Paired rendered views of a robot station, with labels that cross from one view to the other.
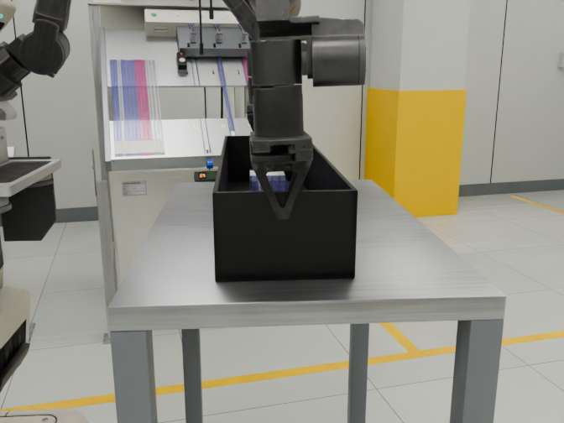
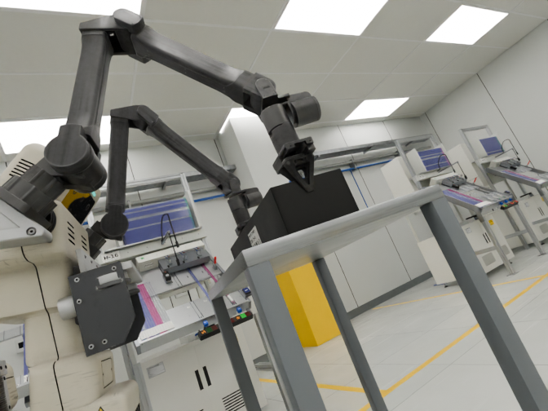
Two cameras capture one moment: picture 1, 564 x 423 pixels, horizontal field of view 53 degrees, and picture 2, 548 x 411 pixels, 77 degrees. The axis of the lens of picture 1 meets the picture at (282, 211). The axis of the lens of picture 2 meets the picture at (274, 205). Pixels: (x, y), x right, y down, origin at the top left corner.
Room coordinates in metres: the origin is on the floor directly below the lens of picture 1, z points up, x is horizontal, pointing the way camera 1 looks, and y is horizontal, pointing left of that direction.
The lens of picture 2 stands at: (0.01, 0.28, 0.72)
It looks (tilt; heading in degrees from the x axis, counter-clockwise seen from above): 13 degrees up; 343
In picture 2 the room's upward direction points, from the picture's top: 22 degrees counter-clockwise
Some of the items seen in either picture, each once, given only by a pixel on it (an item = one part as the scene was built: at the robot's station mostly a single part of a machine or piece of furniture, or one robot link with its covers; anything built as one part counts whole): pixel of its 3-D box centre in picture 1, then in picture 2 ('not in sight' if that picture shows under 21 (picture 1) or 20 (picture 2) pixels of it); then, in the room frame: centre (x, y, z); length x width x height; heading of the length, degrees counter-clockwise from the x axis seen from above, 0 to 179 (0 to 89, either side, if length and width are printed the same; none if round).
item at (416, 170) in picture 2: not in sight; (441, 205); (3.72, -2.95, 0.95); 1.36 x 0.82 x 1.90; 15
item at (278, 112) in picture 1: (278, 118); (287, 144); (0.66, 0.00, 1.00); 0.10 x 0.07 x 0.07; 4
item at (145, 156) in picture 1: (191, 158); (187, 338); (2.60, 0.41, 0.65); 1.01 x 0.73 x 1.29; 15
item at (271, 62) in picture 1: (281, 63); (278, 120); (0.66, 0.00, 1.06); 0.07 x 0.06 x 0.07; 87
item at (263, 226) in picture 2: (272, 188); (279, 236); (0.94, 0.02, 0.86); 0.57 x 0.17 x 0.11; 4
